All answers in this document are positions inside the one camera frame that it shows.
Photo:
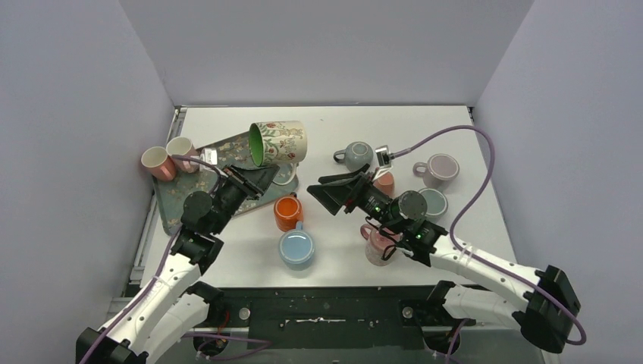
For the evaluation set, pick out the grey-blue round mug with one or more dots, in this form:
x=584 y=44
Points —
x=355 y=156

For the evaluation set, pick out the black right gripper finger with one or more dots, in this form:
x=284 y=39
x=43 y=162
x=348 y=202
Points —
x=349 y=175
x=335 y=196

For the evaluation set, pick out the faceted pink mug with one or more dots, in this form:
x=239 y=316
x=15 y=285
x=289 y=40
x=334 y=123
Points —
x=184 y=147

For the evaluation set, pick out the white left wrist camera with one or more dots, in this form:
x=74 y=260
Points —
x=209 y=156

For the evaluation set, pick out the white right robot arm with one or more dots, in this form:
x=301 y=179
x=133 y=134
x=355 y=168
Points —
x=541 y=304

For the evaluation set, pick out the smooth pink mug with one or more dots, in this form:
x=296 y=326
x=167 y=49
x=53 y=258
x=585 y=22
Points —
x=158 y=163

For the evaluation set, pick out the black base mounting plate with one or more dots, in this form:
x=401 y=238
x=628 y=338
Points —
x=332 y=317

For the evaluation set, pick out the orange mug black handle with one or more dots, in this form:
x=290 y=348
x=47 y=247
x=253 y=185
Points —
x=288 y=211

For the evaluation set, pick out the blue floral blossom tray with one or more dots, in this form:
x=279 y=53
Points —
x=233 y=150

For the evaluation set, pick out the grey-green mug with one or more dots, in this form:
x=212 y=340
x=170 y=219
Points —
x=436 y=202

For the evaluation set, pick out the salmon dotted mug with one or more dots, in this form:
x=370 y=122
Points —
x=386 y=184

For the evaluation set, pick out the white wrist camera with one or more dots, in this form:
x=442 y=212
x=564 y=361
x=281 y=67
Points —
x=383 y=156
x=209 y=156

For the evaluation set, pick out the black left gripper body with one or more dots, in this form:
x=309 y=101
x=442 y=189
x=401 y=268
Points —
x=243 y=182

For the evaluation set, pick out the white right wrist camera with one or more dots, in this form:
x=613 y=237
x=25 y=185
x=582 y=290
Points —
x=383 y=156

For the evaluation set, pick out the lilac ribbed mug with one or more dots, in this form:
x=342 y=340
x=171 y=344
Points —
x=438 y=172

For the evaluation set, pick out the cream floral mug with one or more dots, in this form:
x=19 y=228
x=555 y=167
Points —
x=278 y=143

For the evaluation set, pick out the light blue ribbed mug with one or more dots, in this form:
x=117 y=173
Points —
x=296 y=248

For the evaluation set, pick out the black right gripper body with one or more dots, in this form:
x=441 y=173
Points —
x=374 y=202

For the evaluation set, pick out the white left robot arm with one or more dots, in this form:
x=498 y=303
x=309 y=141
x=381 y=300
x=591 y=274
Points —
x=175 y=300

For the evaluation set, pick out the speckled dark pink mug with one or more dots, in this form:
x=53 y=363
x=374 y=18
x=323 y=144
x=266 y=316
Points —
x=379 y=249

